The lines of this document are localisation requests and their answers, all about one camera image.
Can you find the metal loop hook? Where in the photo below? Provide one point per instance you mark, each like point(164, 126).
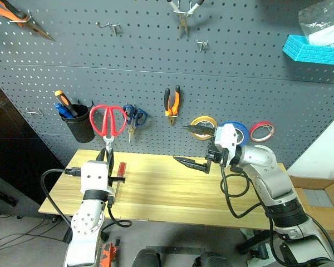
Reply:
point(172, 114)

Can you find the black table foot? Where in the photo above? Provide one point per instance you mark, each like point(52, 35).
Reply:
point(253, 244)

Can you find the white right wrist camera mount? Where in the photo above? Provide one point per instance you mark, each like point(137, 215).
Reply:
point(225, 136)

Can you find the long metal pegboard hook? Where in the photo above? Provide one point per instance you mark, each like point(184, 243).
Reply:
point(108, 25)

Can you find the dark rounded shape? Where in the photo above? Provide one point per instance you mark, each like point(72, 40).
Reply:
point(147, 258)

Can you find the red tape roll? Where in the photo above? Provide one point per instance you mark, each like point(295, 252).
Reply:
point(263, 122)

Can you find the orange black screwdriver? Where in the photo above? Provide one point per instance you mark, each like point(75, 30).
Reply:
point(65, 101)

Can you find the black flat bar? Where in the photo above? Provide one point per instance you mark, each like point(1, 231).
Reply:
point(175, 249)

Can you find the brown cardboard box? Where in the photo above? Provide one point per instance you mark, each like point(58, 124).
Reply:
point(323, 219)

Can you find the short double metal hook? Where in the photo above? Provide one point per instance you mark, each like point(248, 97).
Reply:
point(201, 44)

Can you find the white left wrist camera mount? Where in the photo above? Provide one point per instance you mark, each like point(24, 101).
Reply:
point(94, 175)

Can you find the grey perforated pegboard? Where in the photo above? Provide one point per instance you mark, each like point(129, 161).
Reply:
point(161, 69)

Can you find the yellow tape roll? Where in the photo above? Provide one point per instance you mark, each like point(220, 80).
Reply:
point(203, 118)

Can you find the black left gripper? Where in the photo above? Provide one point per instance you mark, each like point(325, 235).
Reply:
point(118, 180)

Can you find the orange black pliers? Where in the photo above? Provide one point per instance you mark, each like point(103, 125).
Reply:
point(171, 111)

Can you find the black plastic cup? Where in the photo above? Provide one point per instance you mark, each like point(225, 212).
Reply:
point(80, 130)

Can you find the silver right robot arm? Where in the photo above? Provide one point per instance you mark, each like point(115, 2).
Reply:
point(267, 172)

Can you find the orange black device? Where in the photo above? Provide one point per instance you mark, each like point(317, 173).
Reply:
point(109, 253)

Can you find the blue plastic basket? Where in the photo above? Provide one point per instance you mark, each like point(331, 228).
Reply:
point(314, 53)

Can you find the grey foam pad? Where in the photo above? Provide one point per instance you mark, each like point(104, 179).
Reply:
point(318, 197)

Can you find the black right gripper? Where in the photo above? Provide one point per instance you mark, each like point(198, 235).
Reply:
point(215, 154)

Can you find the blue tape roll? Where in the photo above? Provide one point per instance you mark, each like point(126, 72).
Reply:
point(240, 126)

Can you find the orange long nose pliers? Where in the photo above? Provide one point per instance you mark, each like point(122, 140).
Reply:
point(1, 11)

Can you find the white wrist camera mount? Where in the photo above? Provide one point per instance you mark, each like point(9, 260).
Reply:
point(225, 136)
point(94, 175)

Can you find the clear plastic bag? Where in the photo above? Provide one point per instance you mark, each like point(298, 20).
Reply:
point(323, 25)

